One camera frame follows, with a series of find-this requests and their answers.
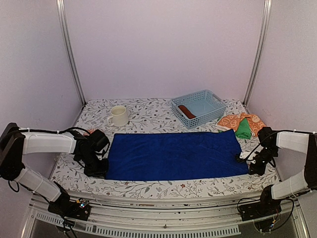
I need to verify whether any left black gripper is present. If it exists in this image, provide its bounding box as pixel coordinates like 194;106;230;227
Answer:
79;151;109;179

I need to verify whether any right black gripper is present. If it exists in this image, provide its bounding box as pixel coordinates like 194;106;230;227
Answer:
249;147;279;176

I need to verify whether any orange patterned towel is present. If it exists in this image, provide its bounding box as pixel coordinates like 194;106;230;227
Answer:
216;113;265;137

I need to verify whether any blue towel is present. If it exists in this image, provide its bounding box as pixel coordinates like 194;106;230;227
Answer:
105;130;248;181

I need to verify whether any brown towel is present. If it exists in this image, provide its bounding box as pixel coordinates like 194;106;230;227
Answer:
178;105;196;119

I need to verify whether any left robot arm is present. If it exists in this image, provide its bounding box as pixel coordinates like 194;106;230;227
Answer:
0;122;110;215

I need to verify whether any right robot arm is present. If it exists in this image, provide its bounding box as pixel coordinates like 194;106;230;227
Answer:
249;127;317;216

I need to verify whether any green towel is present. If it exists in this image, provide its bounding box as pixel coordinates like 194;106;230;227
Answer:
235;118;252;139

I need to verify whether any red patterned small bowl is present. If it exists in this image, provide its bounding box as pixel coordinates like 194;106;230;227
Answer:
84;129;95;135

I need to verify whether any cream ceramic mug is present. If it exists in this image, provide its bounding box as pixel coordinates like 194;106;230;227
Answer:
107;106;129;127

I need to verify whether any light blue plastic basket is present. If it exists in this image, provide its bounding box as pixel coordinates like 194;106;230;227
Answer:
170;89;226;129

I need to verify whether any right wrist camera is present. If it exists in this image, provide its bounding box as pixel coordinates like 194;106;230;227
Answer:
235;152;255;164

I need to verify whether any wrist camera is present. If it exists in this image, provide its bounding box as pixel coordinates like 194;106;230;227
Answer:
235;152;255;164
88;129;110;156

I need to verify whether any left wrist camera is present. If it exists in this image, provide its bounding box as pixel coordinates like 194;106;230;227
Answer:
88;129;110;156

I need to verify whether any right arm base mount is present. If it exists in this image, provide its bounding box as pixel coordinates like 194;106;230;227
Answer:
237;185;281;221

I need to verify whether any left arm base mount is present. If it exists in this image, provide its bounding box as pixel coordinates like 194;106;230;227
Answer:
48;182;91;221

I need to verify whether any front aluminium rail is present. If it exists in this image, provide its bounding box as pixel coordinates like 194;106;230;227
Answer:
22;191;310;238

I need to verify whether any right aluminium frame post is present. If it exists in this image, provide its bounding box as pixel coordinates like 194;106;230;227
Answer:
243;0;272;106

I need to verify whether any aluminium frame post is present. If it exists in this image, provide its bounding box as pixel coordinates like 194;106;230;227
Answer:
56;0;87;106
243;0;272;106

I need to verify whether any left aluminium frame post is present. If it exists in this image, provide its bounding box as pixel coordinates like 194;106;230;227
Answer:
56;0;87;106

